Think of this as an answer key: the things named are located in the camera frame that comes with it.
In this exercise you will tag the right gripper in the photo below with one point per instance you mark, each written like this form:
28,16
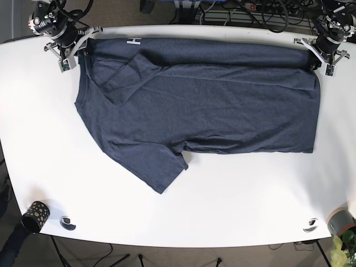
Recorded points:
68,33

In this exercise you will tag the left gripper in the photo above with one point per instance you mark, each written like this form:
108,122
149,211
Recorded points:
334,25

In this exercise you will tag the dark blue T-shirt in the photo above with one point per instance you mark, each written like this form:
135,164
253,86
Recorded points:
145,104

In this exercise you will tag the grey plant pot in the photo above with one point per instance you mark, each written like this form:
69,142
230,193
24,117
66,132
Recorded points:
340,221

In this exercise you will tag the right silver table grommet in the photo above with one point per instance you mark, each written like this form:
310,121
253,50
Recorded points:
311,225

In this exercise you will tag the silver table grommet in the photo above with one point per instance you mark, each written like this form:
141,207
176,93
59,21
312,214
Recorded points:
66,223
311,225

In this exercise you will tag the black gold spotted cup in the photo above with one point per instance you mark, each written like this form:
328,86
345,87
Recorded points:
35,217

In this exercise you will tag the left silver table grommet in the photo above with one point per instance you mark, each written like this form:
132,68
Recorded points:
66,223

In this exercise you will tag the green potted plant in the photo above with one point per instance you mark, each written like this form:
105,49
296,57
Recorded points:
343,253

